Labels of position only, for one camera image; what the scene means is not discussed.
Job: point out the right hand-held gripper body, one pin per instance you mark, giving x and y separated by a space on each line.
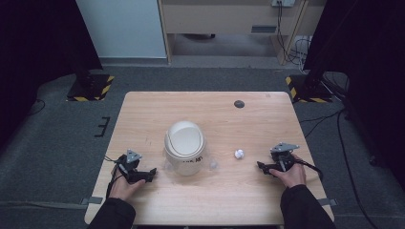
282 156

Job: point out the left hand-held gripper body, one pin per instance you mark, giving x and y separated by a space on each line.
128 165

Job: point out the person's right hand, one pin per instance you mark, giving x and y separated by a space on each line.
291 175

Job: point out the person's left hand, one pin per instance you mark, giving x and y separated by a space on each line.
122 187

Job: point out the crumpled white paper ball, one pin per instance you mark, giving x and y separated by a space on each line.
239 154

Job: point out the white swing-lid trash bin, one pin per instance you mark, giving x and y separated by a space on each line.
184 148

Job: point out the grey tape strip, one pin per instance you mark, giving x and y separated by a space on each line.
92 200
328 202

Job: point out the dark round table grommet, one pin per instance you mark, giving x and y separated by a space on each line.
239 104

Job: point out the striped-edge black stand base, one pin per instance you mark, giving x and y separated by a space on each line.
90 88
307 90

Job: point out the black curtain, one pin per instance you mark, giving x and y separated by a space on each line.
41 47
366 63

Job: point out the white panel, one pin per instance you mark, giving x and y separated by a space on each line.
122 28

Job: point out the light wooden desk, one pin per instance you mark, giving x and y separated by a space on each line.
235 24

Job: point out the grey power strip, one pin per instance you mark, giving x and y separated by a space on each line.
282 3

